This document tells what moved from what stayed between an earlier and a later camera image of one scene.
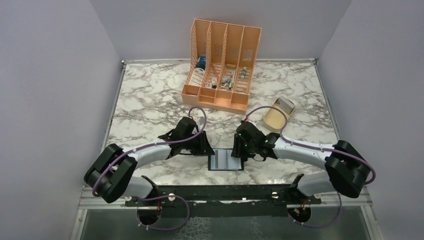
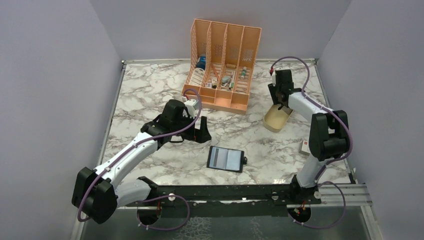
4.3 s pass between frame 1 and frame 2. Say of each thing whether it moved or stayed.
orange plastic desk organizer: stayed
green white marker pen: stayed
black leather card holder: stayed
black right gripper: moved
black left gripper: moved
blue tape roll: stayed
